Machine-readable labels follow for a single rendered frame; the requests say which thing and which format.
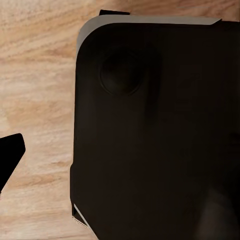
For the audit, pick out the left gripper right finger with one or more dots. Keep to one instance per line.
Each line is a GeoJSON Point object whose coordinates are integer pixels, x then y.
{"type": "Point", "coordinates": [232, 149]}

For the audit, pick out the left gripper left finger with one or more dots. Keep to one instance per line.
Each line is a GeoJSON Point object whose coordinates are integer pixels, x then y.
{"type": "Point", "coordinates": [12, 149]}

